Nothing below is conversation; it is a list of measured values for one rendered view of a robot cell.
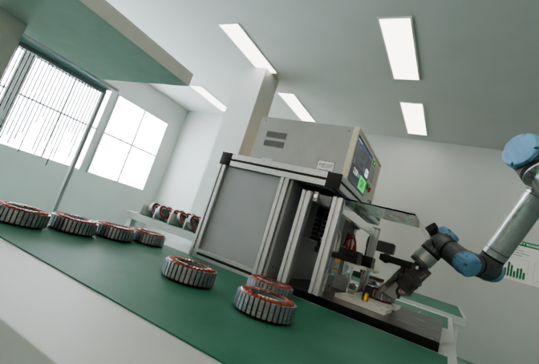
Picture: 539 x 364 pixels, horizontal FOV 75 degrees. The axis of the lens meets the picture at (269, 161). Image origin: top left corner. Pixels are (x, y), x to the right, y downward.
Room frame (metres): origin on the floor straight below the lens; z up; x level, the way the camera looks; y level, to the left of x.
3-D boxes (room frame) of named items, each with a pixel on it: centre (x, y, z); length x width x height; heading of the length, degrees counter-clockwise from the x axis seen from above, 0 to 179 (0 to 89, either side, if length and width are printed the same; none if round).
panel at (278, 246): (1.37, -0.25, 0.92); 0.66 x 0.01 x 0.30; 150
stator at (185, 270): (0.77, 0.09, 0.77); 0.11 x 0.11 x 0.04
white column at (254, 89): (5.41, 0.58, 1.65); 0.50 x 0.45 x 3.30; 60
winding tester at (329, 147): (1.41, -0.20, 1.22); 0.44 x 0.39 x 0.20; 150
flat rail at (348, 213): (1.29, -0.38, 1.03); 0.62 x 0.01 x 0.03; 150
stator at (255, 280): (0.88, -0.09, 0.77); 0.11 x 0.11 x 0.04
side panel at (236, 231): (1.16, 0.04, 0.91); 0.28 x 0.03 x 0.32; 60
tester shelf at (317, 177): (1.40, -0.19, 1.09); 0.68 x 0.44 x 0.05; 150
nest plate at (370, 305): (1.14, -0.41, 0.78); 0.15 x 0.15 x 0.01; 60
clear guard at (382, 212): (1.14, -0.41, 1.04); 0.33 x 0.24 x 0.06; 60
